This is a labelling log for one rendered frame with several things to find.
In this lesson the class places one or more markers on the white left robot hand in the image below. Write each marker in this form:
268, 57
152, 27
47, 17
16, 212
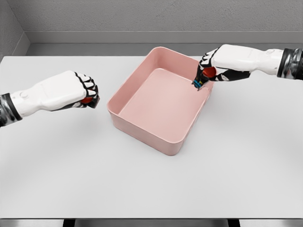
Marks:
64, 89

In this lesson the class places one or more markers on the red-capped industrial switch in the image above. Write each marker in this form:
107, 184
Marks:
86, 100
207, 72

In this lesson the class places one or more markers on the pink rectangular basket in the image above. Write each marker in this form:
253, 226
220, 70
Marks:
161, 99

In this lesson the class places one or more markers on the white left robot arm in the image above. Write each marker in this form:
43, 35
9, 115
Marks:
22, 104

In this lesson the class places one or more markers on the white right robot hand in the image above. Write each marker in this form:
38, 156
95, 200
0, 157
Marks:
227, 59

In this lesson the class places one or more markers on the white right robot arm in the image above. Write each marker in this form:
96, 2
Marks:
279, 61

